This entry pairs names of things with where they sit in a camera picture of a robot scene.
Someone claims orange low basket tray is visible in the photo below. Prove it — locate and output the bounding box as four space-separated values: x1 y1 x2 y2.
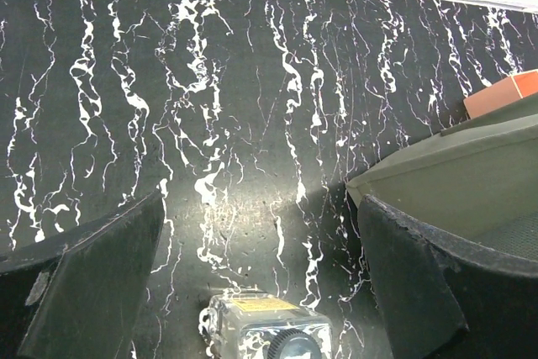
463 69 537 119

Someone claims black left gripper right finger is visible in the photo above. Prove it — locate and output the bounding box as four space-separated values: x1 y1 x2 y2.
358 195 537 358

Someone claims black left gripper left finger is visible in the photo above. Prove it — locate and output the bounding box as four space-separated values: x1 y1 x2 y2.
1 190 165 358

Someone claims olive green canvas bag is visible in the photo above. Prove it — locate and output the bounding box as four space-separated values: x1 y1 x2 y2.
346 95 537 261

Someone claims clear square bottle far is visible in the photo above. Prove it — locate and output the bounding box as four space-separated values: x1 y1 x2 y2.
199 291 333 359

